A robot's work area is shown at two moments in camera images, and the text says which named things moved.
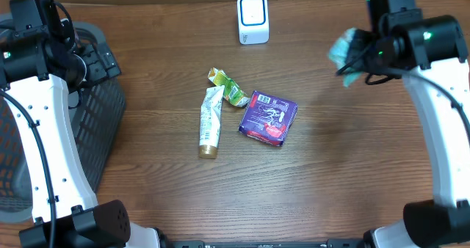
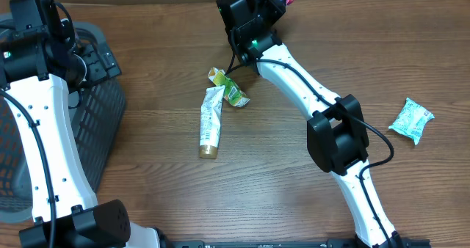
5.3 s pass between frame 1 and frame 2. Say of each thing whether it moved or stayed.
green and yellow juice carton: stayed
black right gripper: moved
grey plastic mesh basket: stayed
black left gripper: stayed
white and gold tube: stayed
